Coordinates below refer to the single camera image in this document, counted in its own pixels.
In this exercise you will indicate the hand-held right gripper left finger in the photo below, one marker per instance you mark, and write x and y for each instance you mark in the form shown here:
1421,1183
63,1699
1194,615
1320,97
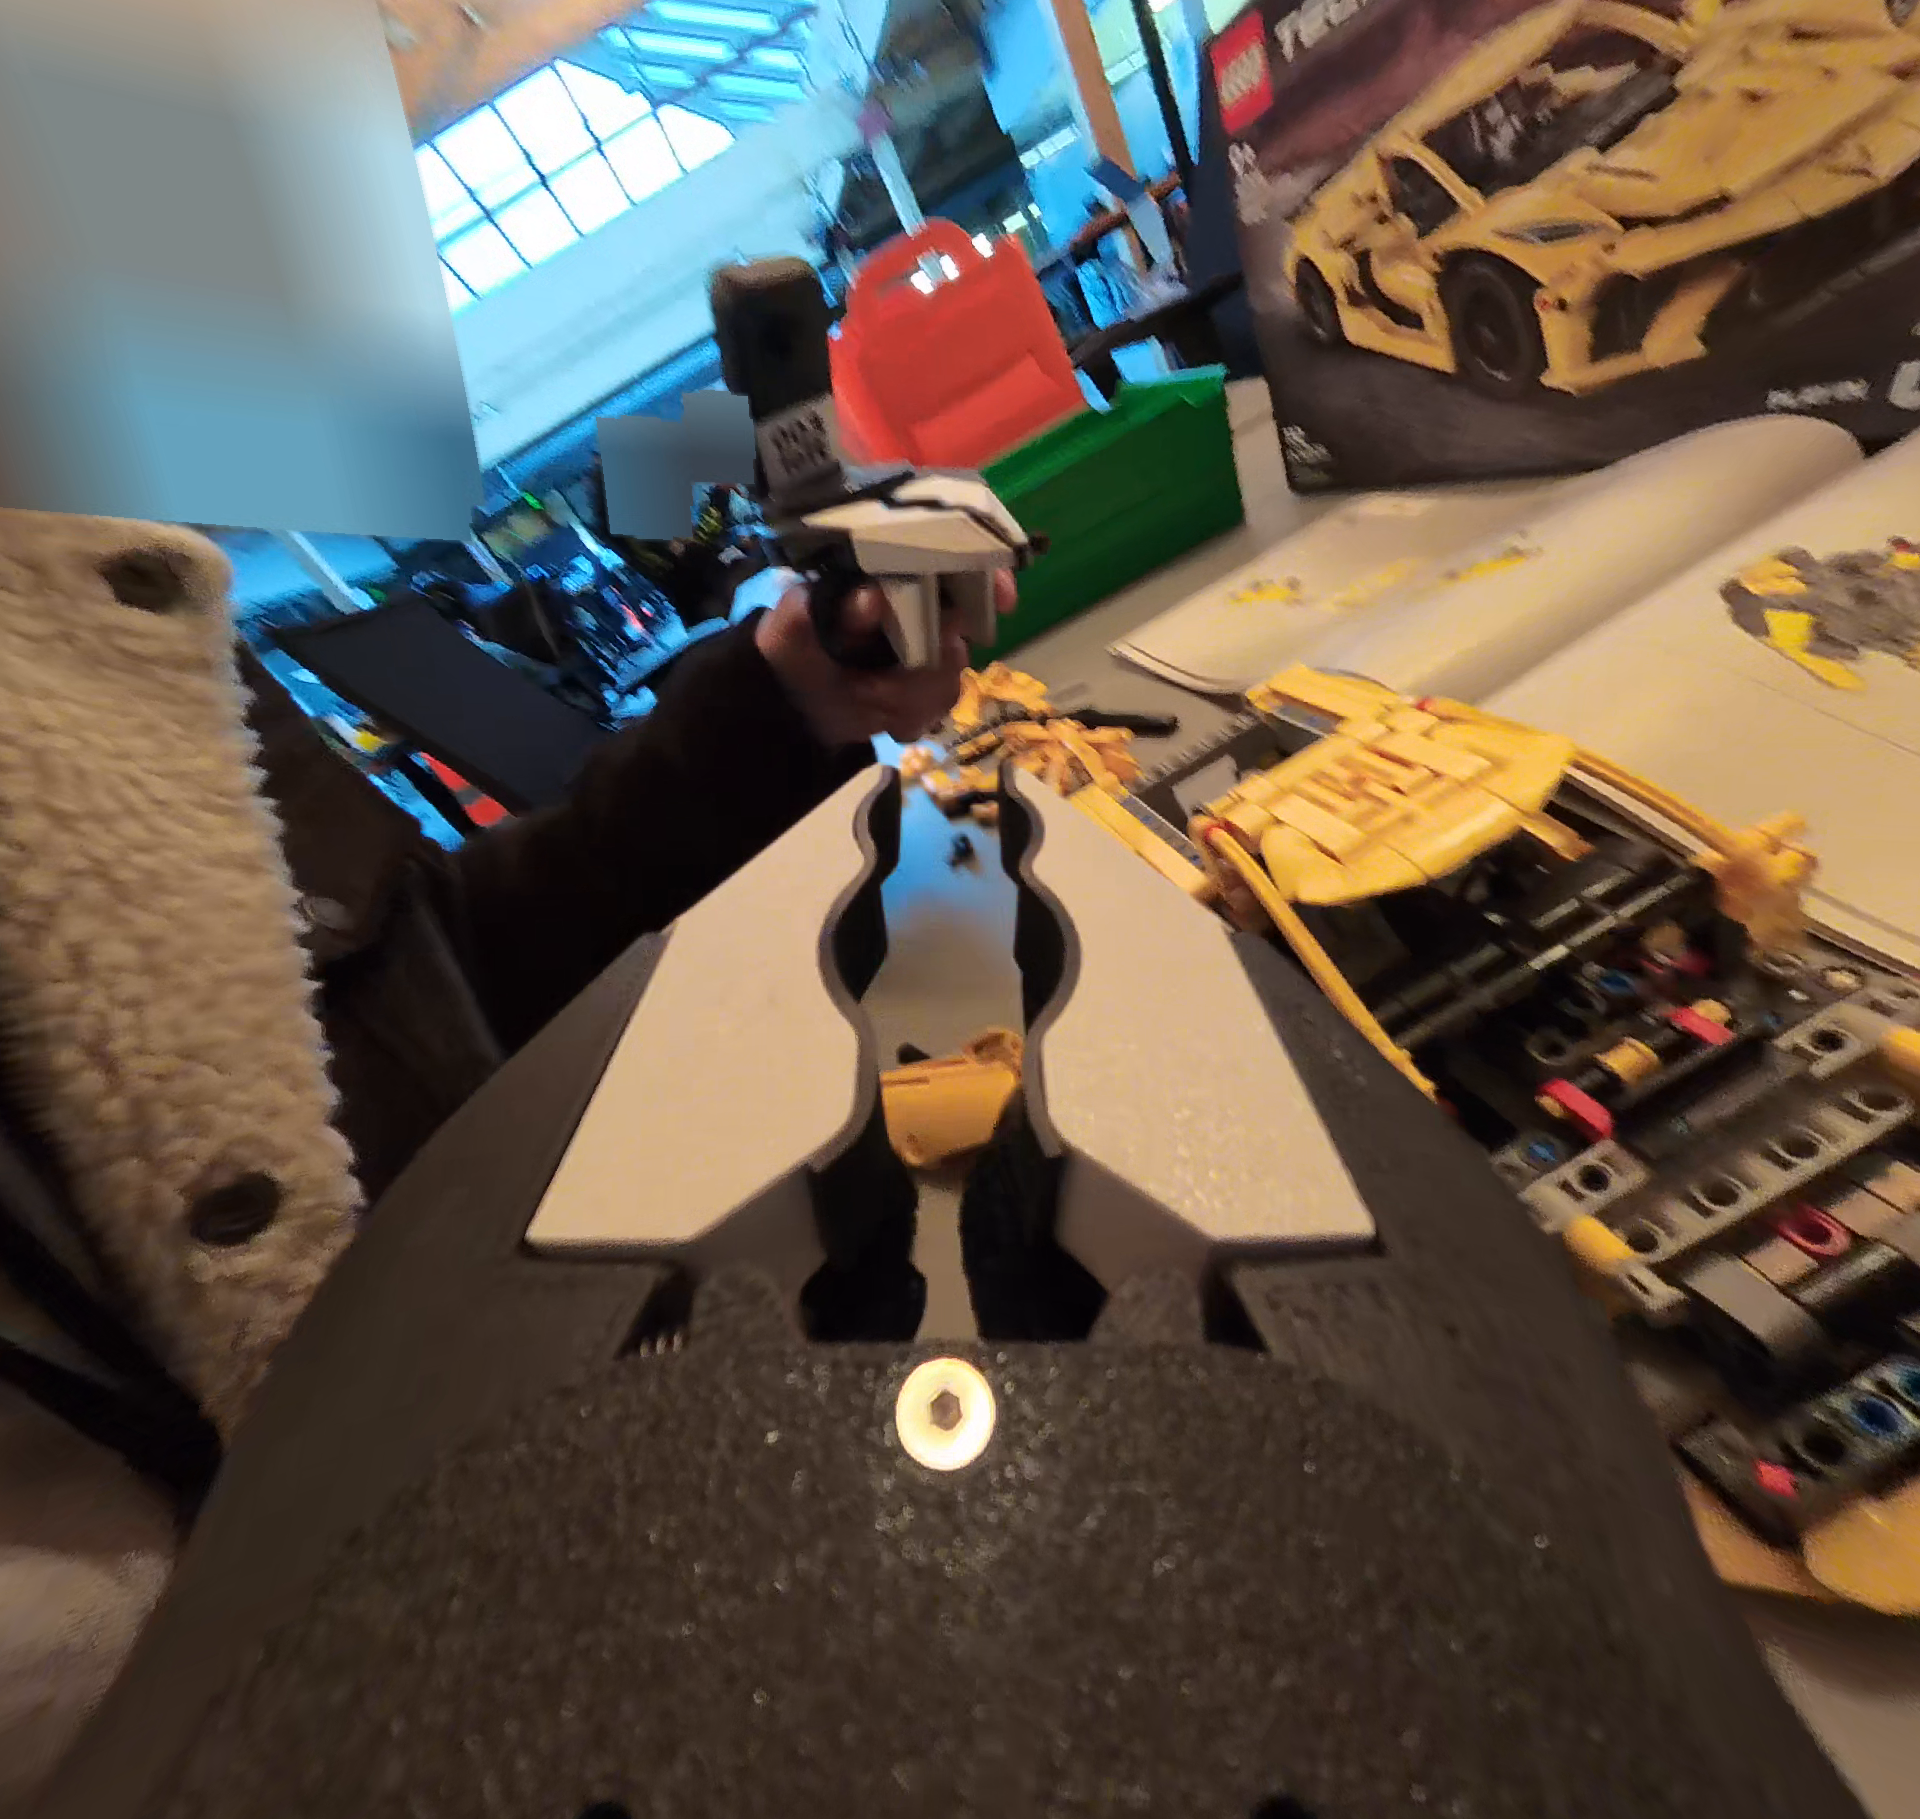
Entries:
707,1100

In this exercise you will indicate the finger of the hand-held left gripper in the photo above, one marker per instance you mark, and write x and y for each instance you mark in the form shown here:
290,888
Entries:
938,572
916,509

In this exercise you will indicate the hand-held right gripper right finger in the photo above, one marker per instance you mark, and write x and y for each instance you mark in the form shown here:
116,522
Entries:
1202,1100

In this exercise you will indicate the pile of yellow brick pieces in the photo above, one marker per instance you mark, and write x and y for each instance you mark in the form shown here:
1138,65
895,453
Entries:
1037,739

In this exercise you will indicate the yellow brick panel piece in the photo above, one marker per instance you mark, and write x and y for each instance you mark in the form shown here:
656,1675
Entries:
947,1100

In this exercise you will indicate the yellow brick car model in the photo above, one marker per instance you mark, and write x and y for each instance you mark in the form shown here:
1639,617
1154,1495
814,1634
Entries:
1621,1011

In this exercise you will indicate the person's left forearm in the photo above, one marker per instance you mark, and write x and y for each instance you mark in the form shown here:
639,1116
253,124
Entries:
647,798

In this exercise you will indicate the person's left hand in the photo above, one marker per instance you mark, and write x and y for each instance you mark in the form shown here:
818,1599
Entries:
856,686

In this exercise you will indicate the red plastic bin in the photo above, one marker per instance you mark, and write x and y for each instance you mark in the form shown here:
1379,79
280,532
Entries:
947,351

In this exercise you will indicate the green plastic bin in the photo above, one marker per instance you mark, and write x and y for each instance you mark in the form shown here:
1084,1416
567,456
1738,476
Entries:
1126,499

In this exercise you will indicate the open instruction booklet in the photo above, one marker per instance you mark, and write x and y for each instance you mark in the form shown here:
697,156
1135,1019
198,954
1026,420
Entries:
1561,620

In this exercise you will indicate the black car set box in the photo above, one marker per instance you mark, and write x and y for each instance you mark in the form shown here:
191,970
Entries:
1561,200

